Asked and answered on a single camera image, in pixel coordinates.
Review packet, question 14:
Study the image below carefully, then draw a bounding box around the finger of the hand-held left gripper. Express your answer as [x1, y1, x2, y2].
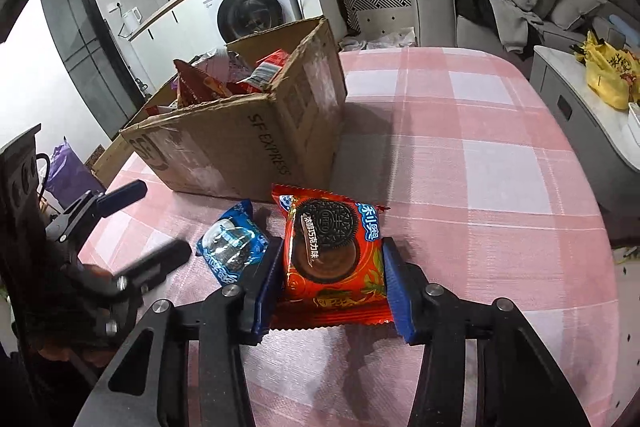
[75, 239, 193, 304]
[47, 179, 147, 248]

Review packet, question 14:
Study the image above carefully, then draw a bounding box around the brown cardboard box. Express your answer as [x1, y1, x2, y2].
[120, 17, 348, 204]

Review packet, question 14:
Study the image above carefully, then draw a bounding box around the black white patterned panel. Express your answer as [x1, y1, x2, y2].
[336, 0, 416, 38]

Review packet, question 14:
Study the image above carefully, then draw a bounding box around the yellow plastic bag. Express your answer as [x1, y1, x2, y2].
[575, 31, 640, 110]

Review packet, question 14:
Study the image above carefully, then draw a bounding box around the pink checked tablecloth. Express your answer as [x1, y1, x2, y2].
[80, 47, 616, 427]

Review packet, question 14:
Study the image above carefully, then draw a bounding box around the grey sofa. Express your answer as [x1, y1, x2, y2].
[407, 0, 640, 58]

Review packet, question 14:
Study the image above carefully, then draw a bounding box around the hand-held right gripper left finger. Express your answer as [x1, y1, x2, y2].
[75, 237, 286, 427]

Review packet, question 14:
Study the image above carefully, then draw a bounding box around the purple plastic bag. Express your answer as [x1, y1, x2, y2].
[40, 137, 98, 210]

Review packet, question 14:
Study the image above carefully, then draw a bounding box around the white crumpled plastic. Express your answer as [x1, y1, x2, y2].
[340, 27, 416, 52]

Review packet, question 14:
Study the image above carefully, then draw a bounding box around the red cartoon snack bag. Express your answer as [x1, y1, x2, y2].
[173, 58, 233, 108]

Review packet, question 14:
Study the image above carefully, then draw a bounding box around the white kitchen counter cabinet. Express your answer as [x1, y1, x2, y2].
[127, 0, 226, 98]

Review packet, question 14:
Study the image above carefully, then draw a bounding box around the purple white snack packet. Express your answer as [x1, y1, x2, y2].
[192, 49, 241, 82]

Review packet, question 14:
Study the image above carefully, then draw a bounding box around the white coffee table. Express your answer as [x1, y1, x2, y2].
[530, 44, 640, 212]

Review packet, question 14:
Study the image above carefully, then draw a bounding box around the person's left hand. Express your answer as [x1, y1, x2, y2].
[36, 343, 108, 365]

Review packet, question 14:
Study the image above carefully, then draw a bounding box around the small cardboard box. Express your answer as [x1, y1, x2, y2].
[84, 79, 178, 188]

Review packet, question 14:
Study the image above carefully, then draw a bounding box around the red chocolate cookie packet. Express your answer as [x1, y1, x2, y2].
[270, 183, 393, 332]

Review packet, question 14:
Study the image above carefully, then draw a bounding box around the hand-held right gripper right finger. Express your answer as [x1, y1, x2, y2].
[381, 237, 591, 427]

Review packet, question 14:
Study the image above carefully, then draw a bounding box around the blue cookie packet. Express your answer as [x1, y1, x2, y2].
[195, 199, 271, 288]

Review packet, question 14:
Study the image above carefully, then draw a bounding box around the black glass door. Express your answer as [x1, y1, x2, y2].
[39, 0, 148, 140]

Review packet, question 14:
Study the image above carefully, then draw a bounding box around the red noodle packet white label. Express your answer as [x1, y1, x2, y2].
[235, 49, 291, 94]

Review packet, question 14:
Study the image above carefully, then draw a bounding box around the dark jacket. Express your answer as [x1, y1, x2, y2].
[452, 0, 506, 42]

